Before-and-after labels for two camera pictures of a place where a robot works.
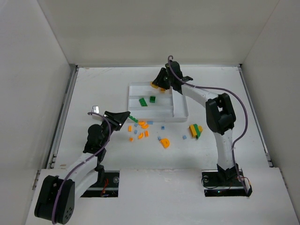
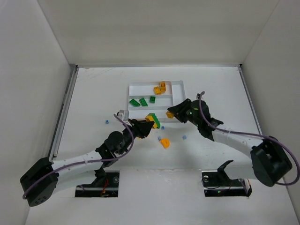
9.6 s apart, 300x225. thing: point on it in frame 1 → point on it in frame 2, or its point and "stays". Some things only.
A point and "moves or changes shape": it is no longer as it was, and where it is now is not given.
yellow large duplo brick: [192, 130] → [169, 115]
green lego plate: [142, 102] stays
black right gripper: [167, 78] → [183, 111]
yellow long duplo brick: [153, 86] → [157, 91]
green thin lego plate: [134, 119] moves or changes shape
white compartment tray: [148, 104] stays
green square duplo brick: [152, 99] stays
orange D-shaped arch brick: [165, 142] stays
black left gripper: [112, 120] → [137, 128]
